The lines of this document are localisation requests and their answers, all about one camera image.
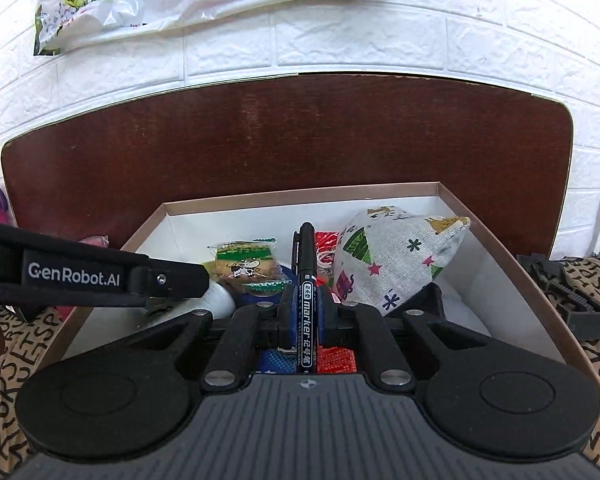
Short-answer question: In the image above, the white cup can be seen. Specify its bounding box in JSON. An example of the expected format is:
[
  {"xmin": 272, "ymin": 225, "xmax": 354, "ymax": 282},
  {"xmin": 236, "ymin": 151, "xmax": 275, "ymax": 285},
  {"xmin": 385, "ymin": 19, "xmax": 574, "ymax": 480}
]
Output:
[{"xmin": 200, "ymin": 280, "xmax": 237, "ymax": 320}]

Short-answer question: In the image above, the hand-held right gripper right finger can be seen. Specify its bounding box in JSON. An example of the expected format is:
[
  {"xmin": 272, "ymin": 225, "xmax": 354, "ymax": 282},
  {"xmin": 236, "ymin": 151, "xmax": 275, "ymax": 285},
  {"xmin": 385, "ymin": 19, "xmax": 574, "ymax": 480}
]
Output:
[{"xmin": 317, "ymin": 280, "xmax": 486, "ymax": 393}]

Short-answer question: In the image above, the green yellow snack packet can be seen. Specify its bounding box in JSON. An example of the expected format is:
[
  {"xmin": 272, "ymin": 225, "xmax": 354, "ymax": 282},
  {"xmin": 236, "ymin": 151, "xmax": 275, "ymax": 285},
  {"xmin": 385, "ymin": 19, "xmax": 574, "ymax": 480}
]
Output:
[{"xmin": 207, "ymin": 240, "xmax": 293, "ymax": 293}]

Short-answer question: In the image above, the dark brown wooden board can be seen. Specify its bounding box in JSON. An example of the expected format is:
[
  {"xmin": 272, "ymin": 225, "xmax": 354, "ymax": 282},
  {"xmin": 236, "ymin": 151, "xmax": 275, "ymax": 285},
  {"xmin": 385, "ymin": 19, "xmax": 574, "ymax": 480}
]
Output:
[{"xmin": 0, "ymin": 72, "xmax": 575, "ymax": 261}]

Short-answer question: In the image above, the floral plastic bag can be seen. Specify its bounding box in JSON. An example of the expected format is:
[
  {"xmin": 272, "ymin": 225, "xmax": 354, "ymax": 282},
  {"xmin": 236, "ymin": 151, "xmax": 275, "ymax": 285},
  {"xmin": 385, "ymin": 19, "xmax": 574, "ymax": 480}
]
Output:
[{"xmin": 32, "ymin": 0, "xmax": 406, "ymax": 58}]

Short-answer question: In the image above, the blue round container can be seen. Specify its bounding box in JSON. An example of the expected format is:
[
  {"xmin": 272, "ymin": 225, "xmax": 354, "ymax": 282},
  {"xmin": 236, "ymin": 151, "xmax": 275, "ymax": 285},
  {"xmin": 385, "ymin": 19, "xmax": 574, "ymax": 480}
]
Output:
[{"xmin": 235, "ymin": 266, "xmax": 297, "ymax": 307}]

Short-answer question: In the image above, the black marker pen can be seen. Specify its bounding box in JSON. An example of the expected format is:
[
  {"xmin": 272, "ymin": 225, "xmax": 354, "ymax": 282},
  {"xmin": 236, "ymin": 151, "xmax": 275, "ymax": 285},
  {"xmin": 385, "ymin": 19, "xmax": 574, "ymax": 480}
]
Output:
[{"xmin": 292, "ymin": 221, "xmax": 321, "ymax": 375}]

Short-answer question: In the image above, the red patterned packet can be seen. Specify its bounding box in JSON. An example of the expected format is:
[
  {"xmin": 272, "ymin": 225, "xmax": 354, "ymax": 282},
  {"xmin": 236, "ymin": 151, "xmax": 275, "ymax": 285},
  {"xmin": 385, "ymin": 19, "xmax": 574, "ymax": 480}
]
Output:
[{"xmin": 314, "ymin": 231, "xmax": 341, "ymax": 286}]

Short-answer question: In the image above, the cardboard box with white inside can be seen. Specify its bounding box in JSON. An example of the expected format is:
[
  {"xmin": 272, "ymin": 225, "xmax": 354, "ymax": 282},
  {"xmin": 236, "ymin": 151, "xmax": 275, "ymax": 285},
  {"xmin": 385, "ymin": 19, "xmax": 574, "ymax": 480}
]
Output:
[{"xmin": 47, "ymin": 181, "xmax": 600, "ymax": 401}]

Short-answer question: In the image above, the tree print fabric pouch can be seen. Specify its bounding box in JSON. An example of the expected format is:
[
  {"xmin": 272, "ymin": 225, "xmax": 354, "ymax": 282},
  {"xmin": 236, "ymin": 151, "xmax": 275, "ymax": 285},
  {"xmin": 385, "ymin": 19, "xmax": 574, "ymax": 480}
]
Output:
[{"xmin": 330, "ymin": 206, "xmax": 472, "ymax": 317}]

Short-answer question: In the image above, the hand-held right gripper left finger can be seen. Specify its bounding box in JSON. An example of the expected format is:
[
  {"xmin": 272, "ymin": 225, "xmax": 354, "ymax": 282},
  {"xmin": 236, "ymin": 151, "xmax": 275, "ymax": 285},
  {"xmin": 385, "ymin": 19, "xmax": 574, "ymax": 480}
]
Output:
[{"xmin": 127, "ymin": 280, "xmax": 303, "ymax": 393}]

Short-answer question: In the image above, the letter print blanket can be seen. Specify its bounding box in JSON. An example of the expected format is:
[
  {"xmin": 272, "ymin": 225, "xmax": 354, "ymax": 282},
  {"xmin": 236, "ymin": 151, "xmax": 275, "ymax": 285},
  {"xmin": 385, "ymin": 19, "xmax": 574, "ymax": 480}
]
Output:
[{"xmin": 0, "ymin": 257, "xmax": 600, "ymax": 480}]

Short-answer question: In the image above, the blue patterned box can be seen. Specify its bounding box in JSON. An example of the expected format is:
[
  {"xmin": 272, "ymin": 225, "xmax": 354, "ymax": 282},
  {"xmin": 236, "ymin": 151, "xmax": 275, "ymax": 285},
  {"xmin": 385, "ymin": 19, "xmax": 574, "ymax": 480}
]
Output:
[{"xmin": 257, "ymin": 350, "xmax": 298, "ymax": 375}]

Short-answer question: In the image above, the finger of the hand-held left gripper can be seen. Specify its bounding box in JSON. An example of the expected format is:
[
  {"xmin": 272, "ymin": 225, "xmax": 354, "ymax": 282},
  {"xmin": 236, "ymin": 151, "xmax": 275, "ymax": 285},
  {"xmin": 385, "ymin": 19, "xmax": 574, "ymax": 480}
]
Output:
[{"xmin": 22, "ymin": 246, "xmax": 212, "ymax": 309}]

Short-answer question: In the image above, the black plastic part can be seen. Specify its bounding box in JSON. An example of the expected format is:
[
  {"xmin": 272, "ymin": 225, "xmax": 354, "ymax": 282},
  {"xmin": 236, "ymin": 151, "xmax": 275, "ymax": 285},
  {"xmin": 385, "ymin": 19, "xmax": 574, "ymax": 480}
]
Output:
[{"xmin": 517, "ymin": 252, "xmax": 600, "ymax": 338}]

